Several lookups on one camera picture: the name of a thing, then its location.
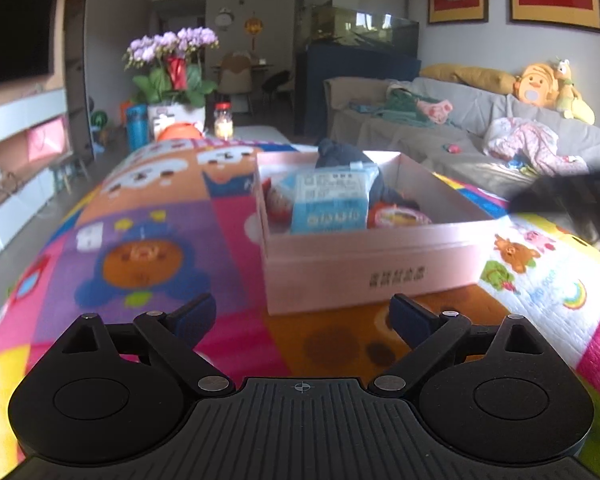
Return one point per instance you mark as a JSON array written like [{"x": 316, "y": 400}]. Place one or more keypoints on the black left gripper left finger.
[{"x": 172, "y": 339}]

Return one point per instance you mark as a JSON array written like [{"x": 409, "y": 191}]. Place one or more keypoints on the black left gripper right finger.
[{"x": 434, "y": 340}]

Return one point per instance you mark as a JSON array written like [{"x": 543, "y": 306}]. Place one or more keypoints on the pink cardboard box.
[{"x": 314, "y": 272}]

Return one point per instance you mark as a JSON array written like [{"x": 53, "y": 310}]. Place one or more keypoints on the pink yellow cup toy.
[{"x": 390, "y": 216}]

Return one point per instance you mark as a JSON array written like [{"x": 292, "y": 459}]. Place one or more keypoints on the red doll figure toy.
[{"x": 279, "y": 194}]

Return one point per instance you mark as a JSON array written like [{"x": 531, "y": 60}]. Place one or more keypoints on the blue wet wipes pack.
[{"x": 332, "y": 199}]

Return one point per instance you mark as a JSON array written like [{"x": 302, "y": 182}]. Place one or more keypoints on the black plush toy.
[{"x": 335, "y": 154}]

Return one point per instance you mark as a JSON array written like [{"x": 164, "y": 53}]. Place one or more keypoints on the pink white clothes pile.
[{"x": 535, "y": 143}]

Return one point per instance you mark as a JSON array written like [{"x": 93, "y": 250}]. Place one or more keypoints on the colourful cartoon play mat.
[{"x": 179, "y": 218}]

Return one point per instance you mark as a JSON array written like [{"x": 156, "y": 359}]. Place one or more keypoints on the yellow duck plush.
[{"x": 537, "y": 86}]

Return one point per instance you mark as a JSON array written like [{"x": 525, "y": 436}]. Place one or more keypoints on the mustard yellow pillow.
[{"x": 487, "y": 79}]

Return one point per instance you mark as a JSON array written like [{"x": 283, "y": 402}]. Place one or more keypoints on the grey sofa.
[{"x": 454, "y": 149}]

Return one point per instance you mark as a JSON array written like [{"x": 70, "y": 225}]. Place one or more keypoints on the green clothes on sofa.
[{"x": 407, "y": 108}]

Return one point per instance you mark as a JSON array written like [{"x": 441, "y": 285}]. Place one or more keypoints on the red lid glass jar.
[{"x": 223, "y": 121}]

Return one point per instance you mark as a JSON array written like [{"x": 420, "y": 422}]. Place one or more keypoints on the blue water bottle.
[{"x": 136, "y": 125}]

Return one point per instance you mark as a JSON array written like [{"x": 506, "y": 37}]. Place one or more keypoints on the white tv cabinet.
[{"x": 33, "y": 138}]

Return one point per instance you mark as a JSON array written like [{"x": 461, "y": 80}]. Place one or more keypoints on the purple orchid flower pot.
[{"x": 170, "y": 78}]

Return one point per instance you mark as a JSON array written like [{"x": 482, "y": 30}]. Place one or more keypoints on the dining chair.
[{"x": 236, "y": 79}]

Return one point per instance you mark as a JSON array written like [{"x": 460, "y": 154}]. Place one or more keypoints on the glass fish tank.
[{"x": 376, "y": 25}]

